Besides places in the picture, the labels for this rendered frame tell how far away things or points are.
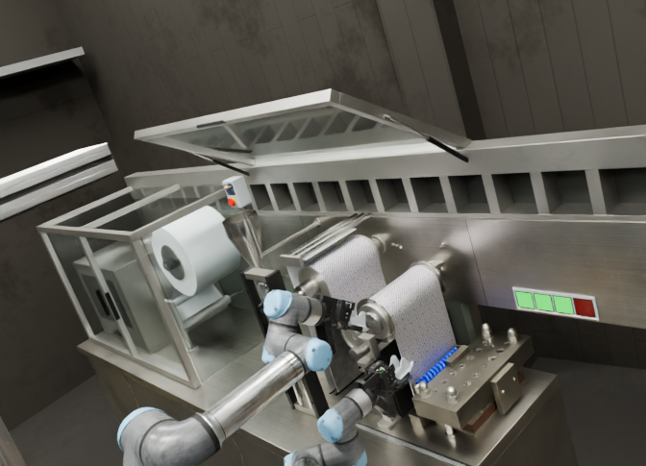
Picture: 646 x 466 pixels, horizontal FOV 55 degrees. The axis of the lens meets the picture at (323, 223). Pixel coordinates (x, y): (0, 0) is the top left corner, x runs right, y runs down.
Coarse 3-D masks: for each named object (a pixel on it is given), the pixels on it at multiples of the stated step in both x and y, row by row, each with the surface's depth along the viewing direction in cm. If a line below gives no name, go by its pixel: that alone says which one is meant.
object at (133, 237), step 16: (160, 192) 306; (224, 192) 262; (80, 208) 338; (128, 208) 295; (192, 208) 253; (48, 224) 328; (160, 224) 244; (80, 240) 282; (128, 240) 238; (144, 256) 240; (96, 272) 286; (144, 272) 240; (112, 304) 286; (160, 304) 244; (176, 336) 249; (160, 368) 278; (192, 368) 254; (192, 384) 255
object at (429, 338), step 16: (416, 320) 188; (432, 320) 193; (448, 320) 198; (400, 336) 184; (416, 336) 188; (432, 336) 193; (448, 336) 198; (400, 352) 184; (416, 352) 188; (432, 352) 193; (448, 352) 198; (416, 368) 189
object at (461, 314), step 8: (288, 280) 276; (288, 288) 279; (448, 304) 209; (456, 304) 206; (464, 304) 206; (456, 312) 208; (464, 312) 206; (456, 320) 209; (464, 320) 206; (456, 328) 211; (464, 328) 208; (472, 328) 209; (456, 336) 213; (464, 336) 210; (472, 336) 209; (464, 344) 211
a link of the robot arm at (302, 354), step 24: (288, 360) 148; (312, 360) 149; (240, 384) 145; (264, 384) 143; (288, 384) 147; (216, 408) 138; (240, 408) 139; (168, 432) 132; (192, 432) 132; (216, 432) 134; (144, 456) 132; (168, 456) 130; (192, 456) 131
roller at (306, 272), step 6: (360, 234) 214; (378, 252) 211; (306, 270) 202; (312, 270) 199; (300, 276) 206; (306, 276) 203; (312, 276) 201; (318, 276) 198; (318, 282) 200; (324, 282) 197; (324, 288) 199; (324, 294) 200
